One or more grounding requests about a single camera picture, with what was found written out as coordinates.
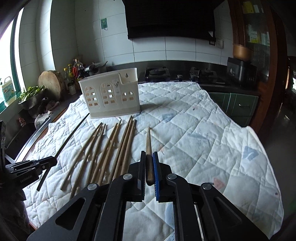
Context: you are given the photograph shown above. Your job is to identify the wooden chopstick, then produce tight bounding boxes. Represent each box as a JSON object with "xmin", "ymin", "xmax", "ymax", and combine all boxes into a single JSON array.
[
  {"xmin": 37, "ymin": 113, "xmax": 89, "ymax": 191},
  {"xmin": 120, "ymin": 120, "xmax": 135, "ymax": 175},
  {"xmin": 146, "ymin": 127, "xmax": 155, "ymax": 186},
  {"xmin": 87, "ymin": 123, "xmax": 118, "ymax": 184},
  {"xmin": 108, "ymin": 116, "xmax": 132, "ymax": 183},
  {"xmin": 70, "ymin": 123, "xmax": 105, "ymax": 199},
  {"xmin": 60, "ymin": 122, "xmax": 103, "ymax": 191},
  {"xmin": 91, "ymin": 121, "xmax": 121, "ymax": 185},
  {"xmin": 112, "ymin": 116, "xmax": 133, "ymax": 180}
]

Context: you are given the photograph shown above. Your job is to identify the metal bowl of greens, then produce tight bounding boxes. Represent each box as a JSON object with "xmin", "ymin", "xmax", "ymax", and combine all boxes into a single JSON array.
[{"xmin": 18, "ymin": 85, "xmax": 46, "ymax": 110}]

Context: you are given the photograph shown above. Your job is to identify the white detergent jug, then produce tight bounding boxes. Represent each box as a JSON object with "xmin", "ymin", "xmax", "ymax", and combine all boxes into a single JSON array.
[{"xmin": 1, "ymin": 76, "xmax": 16, "ymax": 106}]

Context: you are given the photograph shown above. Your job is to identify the white quilted cloth mat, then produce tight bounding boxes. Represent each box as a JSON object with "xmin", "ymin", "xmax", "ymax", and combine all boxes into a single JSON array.
[{"xmin": 24, "ymin": 82, "xmax": 284, "ymax": 237}]

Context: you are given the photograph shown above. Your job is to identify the white small jar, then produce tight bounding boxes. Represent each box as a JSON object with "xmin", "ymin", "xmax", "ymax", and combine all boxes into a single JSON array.
[{"xmin": 67, "ymin": 82, "xmax": 76, "ymax": 95}]

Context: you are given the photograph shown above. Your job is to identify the round wooden cutting board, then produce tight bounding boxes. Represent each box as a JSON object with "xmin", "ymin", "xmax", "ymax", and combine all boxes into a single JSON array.
[{"xmin": 38, "ymin": 70, "xmax": 66, "ymax": 100}]

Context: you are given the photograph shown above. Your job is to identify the yellow label oil bottle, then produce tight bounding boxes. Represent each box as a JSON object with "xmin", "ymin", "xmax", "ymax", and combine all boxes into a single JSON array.
[{"xmin": 73, "ymin": 59, "xmax": 84, "ymax": 79}]

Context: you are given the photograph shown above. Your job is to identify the cream plastic utensil holder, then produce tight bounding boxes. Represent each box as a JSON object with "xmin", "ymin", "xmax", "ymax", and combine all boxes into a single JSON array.
[{"xmin": 79, "ymin": 68, "xmax": 140, "ymax": 118}]

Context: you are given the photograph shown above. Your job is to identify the green cabinet drawers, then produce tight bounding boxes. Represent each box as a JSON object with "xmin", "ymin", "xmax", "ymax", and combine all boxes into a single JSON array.
[{"xmin": 209, "ymin": 92, "xmax": 259, "ymax": 127}]

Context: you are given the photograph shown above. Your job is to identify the silver pressure cooker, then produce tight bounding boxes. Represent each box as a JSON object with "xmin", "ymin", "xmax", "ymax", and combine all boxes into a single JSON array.
[{"xmin": 85, "ymin": 61, "xmax": 108, "ymax": 76}]

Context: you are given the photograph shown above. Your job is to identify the black gas stove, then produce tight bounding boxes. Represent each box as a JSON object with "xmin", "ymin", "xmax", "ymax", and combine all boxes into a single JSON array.
[{"xmin": 144, "ymin": 67, "xmax": 218, "ymax": 83}]

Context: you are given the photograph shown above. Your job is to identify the black box appliance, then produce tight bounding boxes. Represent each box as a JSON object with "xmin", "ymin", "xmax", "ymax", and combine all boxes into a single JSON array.
[{"xmin": 227, "ymin": 57, "xmax": 257, "ymax": 82}]

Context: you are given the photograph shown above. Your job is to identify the copper coloured pot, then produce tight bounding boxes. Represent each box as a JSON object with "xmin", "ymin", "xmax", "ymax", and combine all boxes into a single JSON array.
[{"xmin": 233, "ymin": 44, "xmax": 253, "ymax": 61}]

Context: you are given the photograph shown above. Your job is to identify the black range hood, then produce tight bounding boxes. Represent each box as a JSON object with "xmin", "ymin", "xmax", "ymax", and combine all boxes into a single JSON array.
[{"xmin": 123, "ymin": 0, "xmax": 222, "ymax": 42}]

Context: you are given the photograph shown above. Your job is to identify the green wall hook sticker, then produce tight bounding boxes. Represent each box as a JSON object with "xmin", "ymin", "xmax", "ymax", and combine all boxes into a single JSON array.
[{"xmin": 100, "ymin": 18, "xmax": 108, "ymax": 30}]

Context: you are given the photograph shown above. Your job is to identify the wall power socket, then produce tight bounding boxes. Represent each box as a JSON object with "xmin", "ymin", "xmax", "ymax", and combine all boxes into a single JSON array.
[{"xmin": 215, "ymin": 39, "xmax": 224, "ymax": 49}]

